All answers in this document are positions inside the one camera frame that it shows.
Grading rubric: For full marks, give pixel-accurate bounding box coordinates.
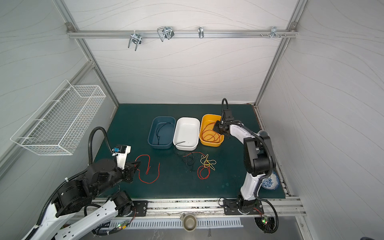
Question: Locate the cable bundle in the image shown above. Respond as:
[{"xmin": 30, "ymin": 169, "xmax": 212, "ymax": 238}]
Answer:
[{"xmin": 176, "ymin": 149, "xmax": 217, "ymax": 181}]

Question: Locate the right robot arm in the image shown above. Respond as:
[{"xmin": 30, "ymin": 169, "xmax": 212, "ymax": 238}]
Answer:
[{"xmin": 214, "ymin": 98, "xmax": 276, "ymax": 214}]

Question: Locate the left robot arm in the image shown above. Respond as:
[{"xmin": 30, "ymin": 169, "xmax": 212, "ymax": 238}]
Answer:
[{"xmin": 24, "ymin": 127, "xmax": 141, "ymax": 240}]

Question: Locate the yellow plastic bin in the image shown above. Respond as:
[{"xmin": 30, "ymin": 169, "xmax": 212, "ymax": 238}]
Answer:
[{"xmin": 199, "ymin": 114, "xmax": 225, "ymax": 148}]

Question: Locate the white plastic bin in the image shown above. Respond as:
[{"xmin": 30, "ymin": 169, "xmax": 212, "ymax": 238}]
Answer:
[{"xmin": 173, "ymin": 117, "xmax": 200, "ymax": 152}]

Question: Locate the blue plastic bin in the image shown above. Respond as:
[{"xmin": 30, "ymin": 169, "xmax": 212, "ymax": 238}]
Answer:
[{"xmin": 148, "ymin": 116, "xmax": 176, "ymax": 150}]

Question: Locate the olive round cup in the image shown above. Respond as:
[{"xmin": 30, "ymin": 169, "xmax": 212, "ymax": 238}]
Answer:
[{"xmin": 180, "ymin": 214, "xmax": 198, "ymax": 232}]

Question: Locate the blue white patterned plate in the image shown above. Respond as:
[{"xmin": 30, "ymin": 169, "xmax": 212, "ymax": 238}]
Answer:
[{"xmin": 262, "ymin": 171, "xmax": 281, "ymax": 191}]

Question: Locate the right metal clamp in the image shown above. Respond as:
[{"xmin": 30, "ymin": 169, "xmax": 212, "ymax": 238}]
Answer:
[{"xmin": 260, "ymin": 27, "xmax": 287, "ymax": 39}]

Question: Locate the metal U-bolt hook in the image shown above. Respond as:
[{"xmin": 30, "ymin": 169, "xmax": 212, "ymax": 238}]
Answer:
[{"xmin": 157, "ymin": 26, "xmax": 175, "ymax": 42}]

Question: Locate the metal clamp hook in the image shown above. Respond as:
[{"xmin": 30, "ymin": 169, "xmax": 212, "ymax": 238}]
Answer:
[{"xmin": 128, "ymin": 33, "xmax": 142, "ymax": 51}]

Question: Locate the aluminium crossbar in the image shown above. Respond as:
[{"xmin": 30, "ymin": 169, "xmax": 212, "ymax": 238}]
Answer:
[{"xmin": 65, "ymin": 23, "xmax": 299, "ymax": 40}]

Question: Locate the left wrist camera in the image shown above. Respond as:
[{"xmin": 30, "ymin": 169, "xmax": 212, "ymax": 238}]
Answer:
[{"xmin": 112, "ymin": 145, "xmax": 131, "ymax": 170}]

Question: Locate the white wire basket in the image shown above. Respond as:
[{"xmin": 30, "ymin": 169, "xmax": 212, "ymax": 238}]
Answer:
[{"xmin": 10, "ymin": 80, "xmax": 106, "ymax": 156}]

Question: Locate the small metal bracket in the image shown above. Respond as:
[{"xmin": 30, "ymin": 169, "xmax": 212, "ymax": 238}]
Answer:
[{"xmin": 198, "ymin": 27, "xmax": 204, "ymax": 39}]

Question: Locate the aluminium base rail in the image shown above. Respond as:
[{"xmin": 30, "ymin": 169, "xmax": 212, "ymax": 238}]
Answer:
[{"xmin": 56, "ymin": 196, "xmax": 307, "ymax": 230}]

